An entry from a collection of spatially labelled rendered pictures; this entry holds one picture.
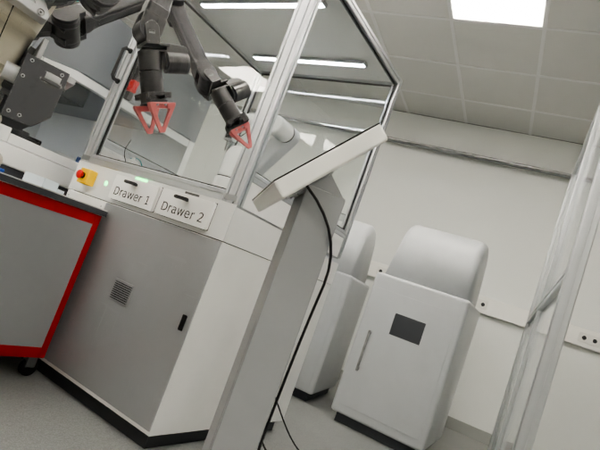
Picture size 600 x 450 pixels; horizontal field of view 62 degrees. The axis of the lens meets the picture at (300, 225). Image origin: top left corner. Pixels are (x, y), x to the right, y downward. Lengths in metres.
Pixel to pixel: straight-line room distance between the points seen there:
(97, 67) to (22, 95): 1.68
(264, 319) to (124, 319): 0.87
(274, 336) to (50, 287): 1.18
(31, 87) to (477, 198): 4.25
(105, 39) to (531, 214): 3.77
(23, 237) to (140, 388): 0.73
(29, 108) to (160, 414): 1.14
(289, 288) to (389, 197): 3.84
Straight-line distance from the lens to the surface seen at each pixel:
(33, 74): 1.40
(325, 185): 1.42
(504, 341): 4.84
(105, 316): 2.21
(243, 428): 1.44
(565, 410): 4.88
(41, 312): 2.32
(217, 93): 1.61
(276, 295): 1.37
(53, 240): 2.24
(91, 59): 3.03
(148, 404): 1.99
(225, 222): 1.88
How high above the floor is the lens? 0.76
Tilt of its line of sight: 6 degrees up
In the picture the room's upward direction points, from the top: 20 degrees clockwise
